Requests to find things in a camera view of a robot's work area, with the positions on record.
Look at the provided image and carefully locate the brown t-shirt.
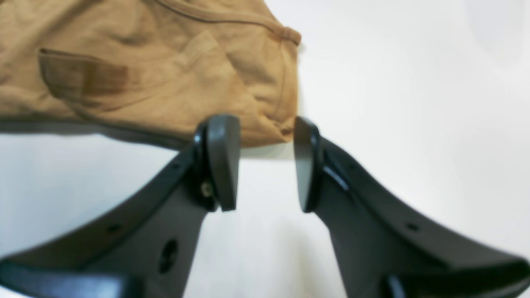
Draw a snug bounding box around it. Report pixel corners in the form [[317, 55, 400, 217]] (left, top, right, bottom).
[[0, 0, 301, 147]]

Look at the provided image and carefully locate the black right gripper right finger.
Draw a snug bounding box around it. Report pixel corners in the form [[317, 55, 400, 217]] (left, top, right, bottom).
[[294, 117, 530, 298]]

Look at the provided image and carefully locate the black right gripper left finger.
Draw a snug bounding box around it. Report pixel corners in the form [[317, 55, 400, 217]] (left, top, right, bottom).
[[1, 114, 241, 298]]

